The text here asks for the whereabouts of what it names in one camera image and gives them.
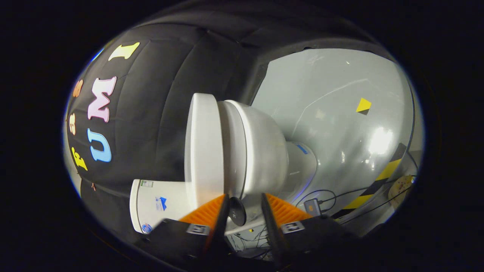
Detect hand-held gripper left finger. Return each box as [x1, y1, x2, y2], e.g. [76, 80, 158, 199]
[146, 193, 233, 270]

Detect yellow black striped floor tape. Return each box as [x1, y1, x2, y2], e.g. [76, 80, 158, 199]
[333, 143, 408, 219]

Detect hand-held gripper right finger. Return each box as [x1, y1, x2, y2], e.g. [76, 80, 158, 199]
[260, 193, 358, 269]

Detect small black cabled device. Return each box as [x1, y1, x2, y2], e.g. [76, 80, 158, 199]
[304, 198, 322, 216]

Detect black backdrop cloth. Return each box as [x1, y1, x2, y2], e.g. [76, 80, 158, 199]
[66, 4, 397, 242]

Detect white toilet lid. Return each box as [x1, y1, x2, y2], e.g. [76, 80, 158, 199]
[184, 93, 247, 226]

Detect tangle of thin black cables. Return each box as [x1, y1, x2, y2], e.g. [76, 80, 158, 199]
[231, 227, 273, 261]

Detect white ceramic toilet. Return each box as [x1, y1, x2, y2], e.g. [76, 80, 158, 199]
[129, 99, 318, 236]

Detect long thin black cable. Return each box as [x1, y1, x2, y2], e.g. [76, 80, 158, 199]
[295, 175, 418, 207]
[338, 184, 413, 225]

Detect beige round device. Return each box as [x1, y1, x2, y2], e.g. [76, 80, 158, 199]
[389, 175, 414, 208]

